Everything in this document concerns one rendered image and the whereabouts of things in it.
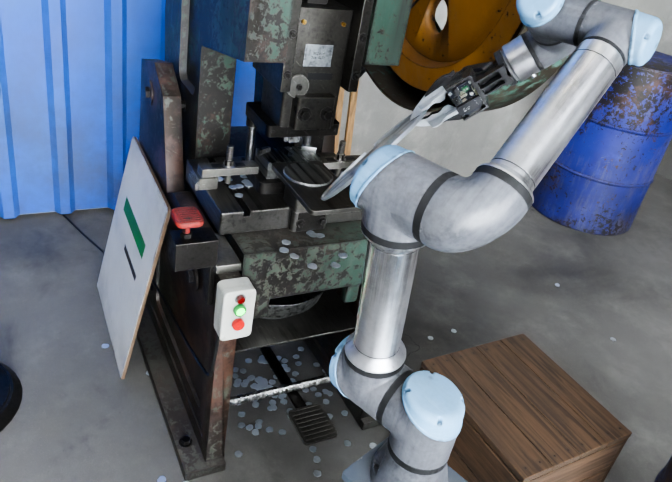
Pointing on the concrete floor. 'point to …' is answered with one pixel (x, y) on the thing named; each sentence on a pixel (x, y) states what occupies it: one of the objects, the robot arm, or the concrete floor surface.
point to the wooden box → (526, 417)
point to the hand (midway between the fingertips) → (418, 117)
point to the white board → (132, 252)
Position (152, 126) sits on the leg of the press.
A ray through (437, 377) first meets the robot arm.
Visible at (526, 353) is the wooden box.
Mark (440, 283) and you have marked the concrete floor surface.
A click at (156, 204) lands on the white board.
